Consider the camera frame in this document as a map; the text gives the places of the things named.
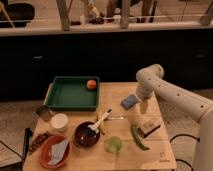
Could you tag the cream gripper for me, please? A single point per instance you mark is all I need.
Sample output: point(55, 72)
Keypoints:
point(143, 106)

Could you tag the blue sponge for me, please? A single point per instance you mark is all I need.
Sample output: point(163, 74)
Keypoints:
point(129, 102)

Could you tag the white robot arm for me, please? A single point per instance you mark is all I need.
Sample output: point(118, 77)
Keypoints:
point(150, 79)

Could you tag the green plastic tray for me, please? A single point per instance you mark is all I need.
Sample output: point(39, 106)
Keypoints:
point(71, 93)

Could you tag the wooden block brush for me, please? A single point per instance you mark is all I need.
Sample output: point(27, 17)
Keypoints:
point(149, 126)

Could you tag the green chili pepper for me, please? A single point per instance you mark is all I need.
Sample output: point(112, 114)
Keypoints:
point(134, 132)

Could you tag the metal fork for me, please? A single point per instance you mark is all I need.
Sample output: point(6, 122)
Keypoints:
point(116, 118)

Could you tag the yellow banana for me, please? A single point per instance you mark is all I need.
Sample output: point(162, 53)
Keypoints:
point(101, 126)

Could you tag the green plastic cup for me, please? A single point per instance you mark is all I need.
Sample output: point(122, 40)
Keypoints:
point(113, 144)

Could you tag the white spoon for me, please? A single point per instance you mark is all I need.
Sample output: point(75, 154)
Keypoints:
point(94, 127)

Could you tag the orange fruit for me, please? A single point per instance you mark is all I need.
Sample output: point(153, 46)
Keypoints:
point(91, 84)

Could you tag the dark purple bowl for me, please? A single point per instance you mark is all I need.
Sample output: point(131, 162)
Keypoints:
point(83, 137)

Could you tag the white round container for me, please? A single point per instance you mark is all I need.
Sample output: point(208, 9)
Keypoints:
point(59, 122)

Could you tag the crumpled white paper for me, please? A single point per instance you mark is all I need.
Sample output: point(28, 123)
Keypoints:
point(57, 152)

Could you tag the orange bowl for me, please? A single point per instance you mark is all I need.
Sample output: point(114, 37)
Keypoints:
point(45, 152)

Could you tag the dark red grapes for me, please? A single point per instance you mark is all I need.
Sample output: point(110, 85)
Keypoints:
point(37, 142)

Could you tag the black chair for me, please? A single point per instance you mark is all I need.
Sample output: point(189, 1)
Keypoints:
point(20, 13)

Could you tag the black table bracket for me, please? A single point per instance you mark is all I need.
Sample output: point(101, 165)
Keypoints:
point(27, 135)

